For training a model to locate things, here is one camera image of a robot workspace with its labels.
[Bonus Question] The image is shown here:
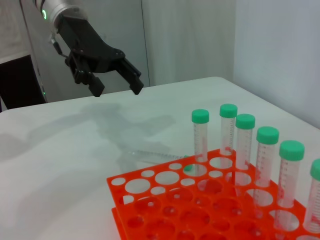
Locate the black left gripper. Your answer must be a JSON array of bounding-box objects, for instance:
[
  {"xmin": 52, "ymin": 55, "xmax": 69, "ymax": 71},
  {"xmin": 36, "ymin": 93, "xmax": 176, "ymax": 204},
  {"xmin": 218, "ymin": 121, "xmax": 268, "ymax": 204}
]
[{"xmin": 58, "ymin": 13, "xmax": 145, "ymax": 98}]

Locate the green capped clear test tube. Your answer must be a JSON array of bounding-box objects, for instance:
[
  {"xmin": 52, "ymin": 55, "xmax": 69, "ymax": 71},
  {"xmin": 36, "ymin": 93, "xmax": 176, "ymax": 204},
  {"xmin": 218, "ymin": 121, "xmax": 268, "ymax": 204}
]
[
  {"xmin": 128, "ymin": 149, "xmax": 195, "ymax": 172},
  {"xmin": 219, "ymin": 103, "xmax": 238, "ymax": 171},
  {"xmin": 253, "ymin": 126, "xmax": 280, "ymax": 218},
  {"xmin": 273, "ymin": 140, "xmax": 305, "ymax": 231},
  {"xmin": 303, "ymin": 158, "xmax": 320, "ymax": 231},
  {"xmin": 234, "ymin": 113, "xmax": 256, "ymax": 186},
  {"xmin": 191, "ymin": 109, "xmax": 210, "ymax": 176}
]

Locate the orange plastic test tube rack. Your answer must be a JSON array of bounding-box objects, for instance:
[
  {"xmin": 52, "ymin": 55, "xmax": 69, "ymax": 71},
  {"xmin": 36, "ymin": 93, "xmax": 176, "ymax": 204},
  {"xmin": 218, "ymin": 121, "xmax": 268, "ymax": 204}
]
[{"xmin": 106, "ymin": 148, "xmax": 320, "ymax": 240}]

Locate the dark background panel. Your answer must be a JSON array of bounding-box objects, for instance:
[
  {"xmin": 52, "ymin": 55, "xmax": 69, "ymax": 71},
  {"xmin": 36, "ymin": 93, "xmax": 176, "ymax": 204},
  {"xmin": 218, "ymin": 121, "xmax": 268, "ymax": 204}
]
[{"xmin": 0, "ymin": 54, "xmax": 48, "ymax": 111}]

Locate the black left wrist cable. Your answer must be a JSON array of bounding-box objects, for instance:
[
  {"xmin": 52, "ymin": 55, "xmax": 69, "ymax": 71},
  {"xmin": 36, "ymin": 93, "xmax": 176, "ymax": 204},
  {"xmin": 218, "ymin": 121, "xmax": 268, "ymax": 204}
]
[{"xmin": 48, "ymin": 32, "xmax": 70, "ymax": 60}]

